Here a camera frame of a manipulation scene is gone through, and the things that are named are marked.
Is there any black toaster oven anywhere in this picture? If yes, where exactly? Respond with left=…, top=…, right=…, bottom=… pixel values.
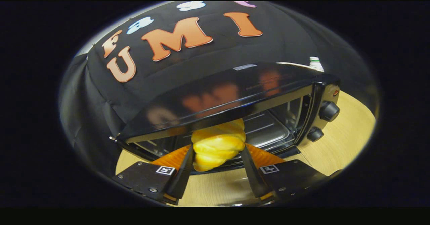
left=110, top=62, right=341, bottom=175

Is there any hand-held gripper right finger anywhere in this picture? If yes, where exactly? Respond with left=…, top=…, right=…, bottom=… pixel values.
left=240, top=144, right=328, bottom=202

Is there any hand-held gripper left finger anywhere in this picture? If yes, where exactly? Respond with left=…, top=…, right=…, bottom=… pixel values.
left=113, top=144, right=195, bottom=205

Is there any yellow bread roll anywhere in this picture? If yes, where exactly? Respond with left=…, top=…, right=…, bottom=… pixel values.
left=191, top=118, right=246, bottom=172

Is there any white bottle green label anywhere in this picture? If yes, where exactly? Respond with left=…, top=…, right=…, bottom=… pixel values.
left=309, top=56, right=325, bottom=73

